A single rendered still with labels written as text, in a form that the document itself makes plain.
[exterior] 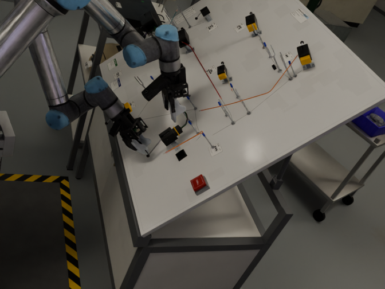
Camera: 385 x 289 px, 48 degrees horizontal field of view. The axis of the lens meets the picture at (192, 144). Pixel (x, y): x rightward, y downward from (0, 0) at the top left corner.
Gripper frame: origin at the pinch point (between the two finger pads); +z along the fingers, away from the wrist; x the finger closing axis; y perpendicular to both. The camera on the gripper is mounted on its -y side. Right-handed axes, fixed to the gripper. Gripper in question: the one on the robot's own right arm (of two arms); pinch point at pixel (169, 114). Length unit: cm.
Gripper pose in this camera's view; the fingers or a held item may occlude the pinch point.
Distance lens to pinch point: 167.5
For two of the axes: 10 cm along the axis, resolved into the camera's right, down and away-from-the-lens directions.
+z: 0.5, 7.5, 6.6
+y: 9.3, -2.8, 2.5
